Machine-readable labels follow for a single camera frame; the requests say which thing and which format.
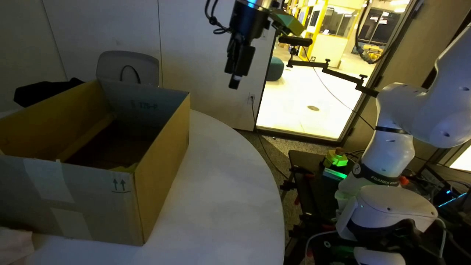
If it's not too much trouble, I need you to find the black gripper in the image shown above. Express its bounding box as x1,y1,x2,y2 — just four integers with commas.
224,0,270,90

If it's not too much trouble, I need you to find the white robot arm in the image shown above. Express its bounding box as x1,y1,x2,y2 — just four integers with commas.
333,27,471,265

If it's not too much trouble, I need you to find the open cardboard box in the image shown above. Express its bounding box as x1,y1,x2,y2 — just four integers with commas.
0,82,189,246

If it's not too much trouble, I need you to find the grey chair backrest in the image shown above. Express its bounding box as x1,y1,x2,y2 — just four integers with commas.
95,51,158,86

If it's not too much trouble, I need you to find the black equipment cart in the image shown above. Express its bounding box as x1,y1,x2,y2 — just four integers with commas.
282,151,355,265

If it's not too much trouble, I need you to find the green lit device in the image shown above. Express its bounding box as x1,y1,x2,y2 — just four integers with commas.
322,151,348,182

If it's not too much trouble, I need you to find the black cloth bag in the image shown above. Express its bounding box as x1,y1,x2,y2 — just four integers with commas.
13,79,80,108

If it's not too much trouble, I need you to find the white pink cloth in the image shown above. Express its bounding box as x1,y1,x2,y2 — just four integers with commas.
0,227,35,265

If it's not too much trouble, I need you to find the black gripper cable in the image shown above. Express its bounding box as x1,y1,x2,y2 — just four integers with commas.
202,0,232,36

